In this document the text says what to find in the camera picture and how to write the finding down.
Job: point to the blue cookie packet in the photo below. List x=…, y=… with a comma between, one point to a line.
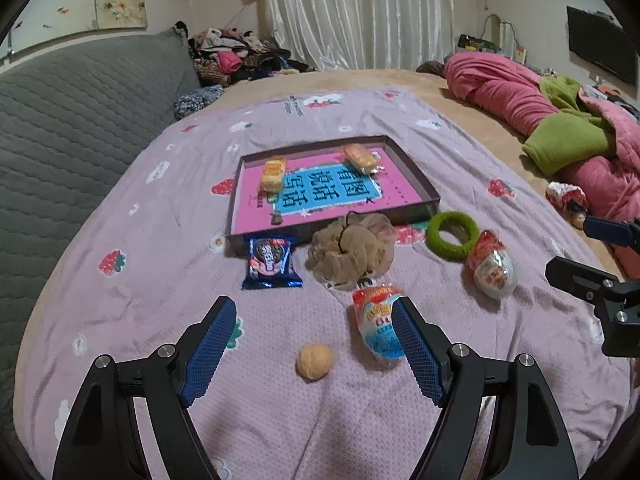
x=271, y=262

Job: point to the blue egg toy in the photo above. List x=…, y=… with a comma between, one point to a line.
x=375, y=327

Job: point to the black television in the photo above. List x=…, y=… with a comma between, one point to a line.
x=600, y=42

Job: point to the grey quilted headboard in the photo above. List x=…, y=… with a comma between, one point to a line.
x=75, y=120

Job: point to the walnut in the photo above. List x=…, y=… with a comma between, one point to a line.
x=315, y=361

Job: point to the long yellow snack packet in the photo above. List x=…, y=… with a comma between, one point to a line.
x=360, y=158

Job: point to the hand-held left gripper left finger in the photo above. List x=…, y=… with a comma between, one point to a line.
x=210, y=350

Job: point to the pile of clothes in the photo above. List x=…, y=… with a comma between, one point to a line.
x=235, y=55

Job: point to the dark green bag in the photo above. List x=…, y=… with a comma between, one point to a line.
x=472, y=42

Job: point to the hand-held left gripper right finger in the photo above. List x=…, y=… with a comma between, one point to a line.
x=417, y=355

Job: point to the blue patterned cloth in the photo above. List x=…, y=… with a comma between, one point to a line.
x=197, y=101

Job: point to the pink duvet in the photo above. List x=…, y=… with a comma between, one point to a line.
x=495, y=85

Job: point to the short yellow snack packet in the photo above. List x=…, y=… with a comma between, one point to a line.
x=274, y=174

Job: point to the red egg toy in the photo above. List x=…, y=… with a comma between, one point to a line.
x=492, y=270

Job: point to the white curtain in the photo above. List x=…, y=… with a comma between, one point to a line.
x=360, y=10

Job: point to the grey cloth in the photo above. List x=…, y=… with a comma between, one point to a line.
x=430, y=67

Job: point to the green fleece blanket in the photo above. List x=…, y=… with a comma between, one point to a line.
x=565, y=140

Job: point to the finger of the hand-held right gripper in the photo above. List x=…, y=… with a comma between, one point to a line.
x=610, y=230
x=575, y=274

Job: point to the beige mesh scrunchie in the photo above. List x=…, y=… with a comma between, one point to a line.
x=350, y=250

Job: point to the purple strawberry print blanket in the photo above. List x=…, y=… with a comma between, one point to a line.
x=150, y=240

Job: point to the shallow pink-bottomed box tray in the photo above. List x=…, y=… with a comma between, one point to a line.
x=235, y=195

